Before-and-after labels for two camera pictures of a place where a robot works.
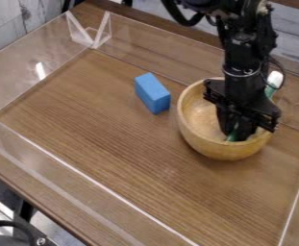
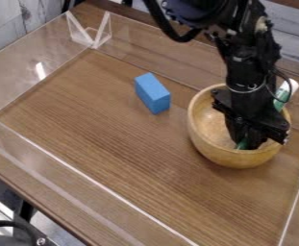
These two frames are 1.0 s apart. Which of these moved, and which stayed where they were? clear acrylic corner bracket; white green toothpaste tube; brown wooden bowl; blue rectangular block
Moved: brown wooden bowl; white green toothpaste tube
Stayed: blue rectangular block; clear acrylic corner bracket
